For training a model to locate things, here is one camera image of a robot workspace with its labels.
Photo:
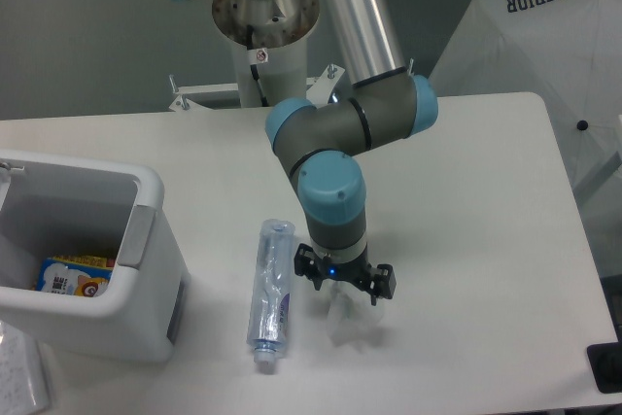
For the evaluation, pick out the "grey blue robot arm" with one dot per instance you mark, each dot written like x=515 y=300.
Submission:
x=317 y=146

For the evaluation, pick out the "crushed clear plastic bottle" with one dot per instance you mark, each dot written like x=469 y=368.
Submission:
x=267 y=334

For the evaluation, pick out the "white paper sheet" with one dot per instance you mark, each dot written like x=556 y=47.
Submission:
x=24 y=386

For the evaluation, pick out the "white metal bracket frame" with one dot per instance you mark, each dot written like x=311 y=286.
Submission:
x=332 y=84

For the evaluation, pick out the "white superior umbrella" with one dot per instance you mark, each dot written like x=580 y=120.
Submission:
x=566 y=51

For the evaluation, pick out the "colourful snack package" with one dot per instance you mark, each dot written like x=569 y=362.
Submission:
x=87 y=276

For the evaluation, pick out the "black device at edge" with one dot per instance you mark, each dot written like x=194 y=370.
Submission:
x=605 y=362

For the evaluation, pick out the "white tissue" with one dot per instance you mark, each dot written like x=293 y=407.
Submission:
x=351 y=315

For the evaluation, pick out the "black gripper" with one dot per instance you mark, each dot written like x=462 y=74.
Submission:
x=377 y=281

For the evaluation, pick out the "white trash can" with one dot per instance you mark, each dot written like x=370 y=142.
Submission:
x=55 y=205

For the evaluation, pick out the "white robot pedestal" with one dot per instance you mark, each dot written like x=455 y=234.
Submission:
x=269 y=60

